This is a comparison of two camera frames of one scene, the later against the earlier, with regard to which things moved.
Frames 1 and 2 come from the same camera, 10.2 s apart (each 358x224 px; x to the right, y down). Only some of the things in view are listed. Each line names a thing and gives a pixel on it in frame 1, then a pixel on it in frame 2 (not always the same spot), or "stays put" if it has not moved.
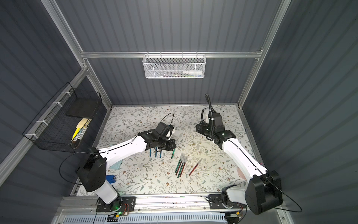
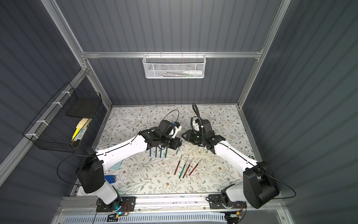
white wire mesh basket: x=174 y=66 stays put
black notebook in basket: x=83 y=107 stays put
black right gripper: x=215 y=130 -> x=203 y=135
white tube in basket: x=197 y=72 stays put
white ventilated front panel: x=196 y=219 stays put
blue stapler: x=111 y=178 stays put
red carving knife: x=185 y=161 -> x=186 y=171
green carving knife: x=177 y=168 -> x=177 y=150
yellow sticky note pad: x=79 y=126 stays put
